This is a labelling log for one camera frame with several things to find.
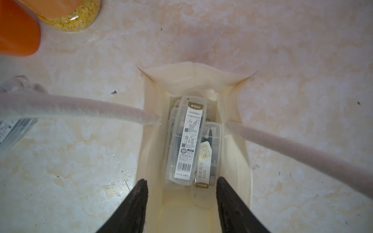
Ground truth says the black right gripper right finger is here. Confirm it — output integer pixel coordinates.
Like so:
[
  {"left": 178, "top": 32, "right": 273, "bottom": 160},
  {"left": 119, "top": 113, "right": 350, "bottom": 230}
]
[{"left": 216, "top": 177, "right": 270, "bottom": 233}]

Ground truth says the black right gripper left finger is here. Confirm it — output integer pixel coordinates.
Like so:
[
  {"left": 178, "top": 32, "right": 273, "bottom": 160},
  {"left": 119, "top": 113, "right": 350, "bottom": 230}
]
[{"left": 97, "top": 179, "right": 149, "bottom": 233}]

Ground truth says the red lid yellow candy jar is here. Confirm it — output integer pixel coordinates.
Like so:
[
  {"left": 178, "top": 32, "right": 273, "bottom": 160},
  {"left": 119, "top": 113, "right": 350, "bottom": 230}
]
[{"left": 19, "top": 0, "right": 101, "bottom": 32}]

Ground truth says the orange plastic bowl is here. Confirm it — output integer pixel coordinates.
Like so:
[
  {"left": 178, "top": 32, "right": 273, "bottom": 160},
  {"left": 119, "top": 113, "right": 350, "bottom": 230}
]
[{"left": 1, "top": 0, "right": 41, "bottom": 56}]

